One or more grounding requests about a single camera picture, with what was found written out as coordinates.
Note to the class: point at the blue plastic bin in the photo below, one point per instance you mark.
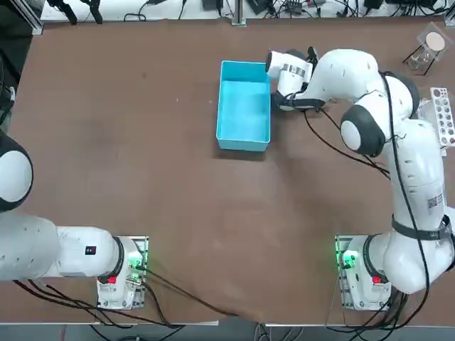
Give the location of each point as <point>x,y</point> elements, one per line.
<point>243,106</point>

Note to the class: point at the aluminium corner profile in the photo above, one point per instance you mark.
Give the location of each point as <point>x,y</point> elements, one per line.
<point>30,17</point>

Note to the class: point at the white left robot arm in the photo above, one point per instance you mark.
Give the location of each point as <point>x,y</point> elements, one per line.
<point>28,248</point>

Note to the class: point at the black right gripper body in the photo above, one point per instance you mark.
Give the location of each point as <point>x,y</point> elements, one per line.
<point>282,102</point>

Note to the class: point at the black power adapter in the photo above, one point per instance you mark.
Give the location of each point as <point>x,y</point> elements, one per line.
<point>373,3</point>
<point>212,3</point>
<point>259,5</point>

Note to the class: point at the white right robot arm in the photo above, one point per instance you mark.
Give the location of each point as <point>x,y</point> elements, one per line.
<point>341,74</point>

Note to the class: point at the thin black rod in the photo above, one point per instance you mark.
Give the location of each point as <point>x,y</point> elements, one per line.
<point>409,57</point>

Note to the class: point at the white test tube rack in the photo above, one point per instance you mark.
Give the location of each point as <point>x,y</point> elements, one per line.
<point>444,117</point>

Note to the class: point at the aluminium profile post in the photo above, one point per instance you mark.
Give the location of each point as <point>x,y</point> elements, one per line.
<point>239,14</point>

